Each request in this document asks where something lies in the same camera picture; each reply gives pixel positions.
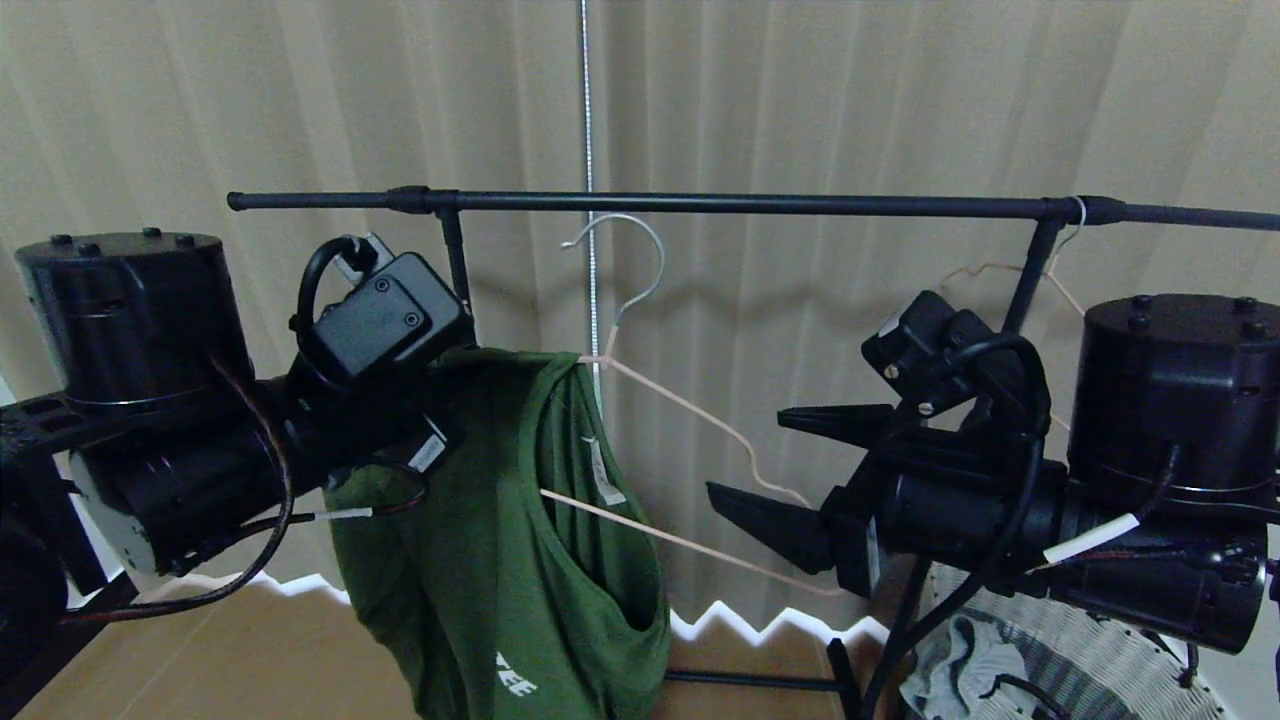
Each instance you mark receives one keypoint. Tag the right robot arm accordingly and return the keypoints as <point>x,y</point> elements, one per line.
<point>1180,390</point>

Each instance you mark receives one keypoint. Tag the beige curtain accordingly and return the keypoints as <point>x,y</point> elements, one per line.
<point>800,100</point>

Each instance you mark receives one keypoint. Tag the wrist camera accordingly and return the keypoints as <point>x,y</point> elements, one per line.
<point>920,350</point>
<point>385,320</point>

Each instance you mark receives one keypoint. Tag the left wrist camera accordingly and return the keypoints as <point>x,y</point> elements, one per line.
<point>385,320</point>

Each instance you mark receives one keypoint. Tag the white laundry basket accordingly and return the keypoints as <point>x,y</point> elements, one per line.
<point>1100,660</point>

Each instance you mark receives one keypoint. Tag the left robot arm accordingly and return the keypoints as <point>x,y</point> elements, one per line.
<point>130,320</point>

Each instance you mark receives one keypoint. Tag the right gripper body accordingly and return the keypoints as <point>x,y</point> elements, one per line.
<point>930,500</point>

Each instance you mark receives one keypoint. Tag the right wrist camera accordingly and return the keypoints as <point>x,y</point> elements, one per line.
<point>920,350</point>

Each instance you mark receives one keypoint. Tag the green sleeveless shirt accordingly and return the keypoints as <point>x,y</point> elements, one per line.
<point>470,560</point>

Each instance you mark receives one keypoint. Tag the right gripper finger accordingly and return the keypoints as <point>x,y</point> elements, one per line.
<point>785,535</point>
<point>850,425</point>

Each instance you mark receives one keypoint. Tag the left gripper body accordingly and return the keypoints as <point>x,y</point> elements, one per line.
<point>360,430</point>

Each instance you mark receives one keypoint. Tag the black clothes rack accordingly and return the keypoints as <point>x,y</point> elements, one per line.
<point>750,204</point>

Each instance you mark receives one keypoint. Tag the pink clothes hanger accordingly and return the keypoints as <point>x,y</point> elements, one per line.
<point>650,383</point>
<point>1066,294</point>

